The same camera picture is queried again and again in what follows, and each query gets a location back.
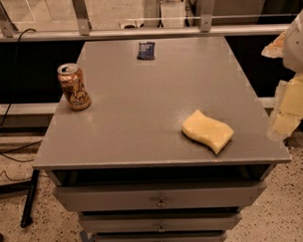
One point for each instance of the orange soda can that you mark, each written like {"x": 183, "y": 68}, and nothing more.
{"x": 71, "y": 80}

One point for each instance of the grey drawer cabinet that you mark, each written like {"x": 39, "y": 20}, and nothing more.
{"x": 131, "y": 132}

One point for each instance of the metal window rail frame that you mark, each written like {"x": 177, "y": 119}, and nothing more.
{"x": 89, "y": 20}

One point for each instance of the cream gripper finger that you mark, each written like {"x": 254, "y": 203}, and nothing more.
{"x": 276, "y": 48}
{"x": 288, "y": 108}

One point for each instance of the top grey drawer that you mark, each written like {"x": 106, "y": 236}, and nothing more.
{"x": 159, "y": 196}

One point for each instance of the yellow wavy sponge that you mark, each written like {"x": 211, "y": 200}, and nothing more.
{"x": 208, "y": 131}

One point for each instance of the bottom grey drawer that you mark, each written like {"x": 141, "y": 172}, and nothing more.
{"x": 182, "y": 236}

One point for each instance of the black stand leg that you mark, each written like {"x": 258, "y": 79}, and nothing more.
{"x": 26, "y": 219}

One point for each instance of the middle grey drawer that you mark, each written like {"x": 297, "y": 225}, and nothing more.
{"x": 160, "y": 221}

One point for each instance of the grey drawer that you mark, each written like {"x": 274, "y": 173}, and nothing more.
{"x": 160, "y": 221}
{"x": 159, "y": 196}
{"x": 182, "y": 236}

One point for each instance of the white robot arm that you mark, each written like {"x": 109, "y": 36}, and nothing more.
{"x": 293, "y": 46}

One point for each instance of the blue snack packet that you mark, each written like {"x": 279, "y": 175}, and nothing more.
{"x": 146, "y": 51}

